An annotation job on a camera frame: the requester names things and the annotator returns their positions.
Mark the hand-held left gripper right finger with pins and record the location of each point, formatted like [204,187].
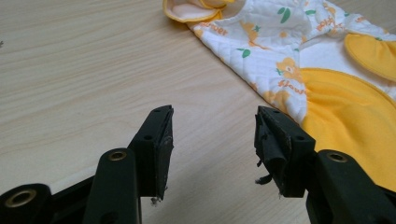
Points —
[289,155]

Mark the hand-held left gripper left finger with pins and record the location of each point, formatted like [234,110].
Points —
[152,155]

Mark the white and yellow baby garment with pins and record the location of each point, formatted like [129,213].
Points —
[317,62]

